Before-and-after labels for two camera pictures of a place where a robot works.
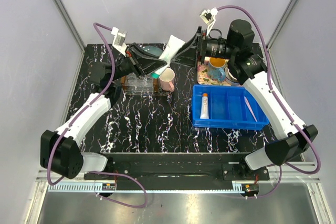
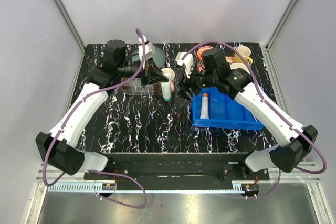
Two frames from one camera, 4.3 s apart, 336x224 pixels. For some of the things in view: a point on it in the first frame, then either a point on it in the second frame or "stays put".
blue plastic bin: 228,108 stays put
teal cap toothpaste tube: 174,44 → 166,89
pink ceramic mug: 166,75 stays put
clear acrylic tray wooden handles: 132,85 stays put
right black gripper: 187,55 → 184,86
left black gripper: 151,64 → 151,74
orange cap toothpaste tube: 205,112 stays put
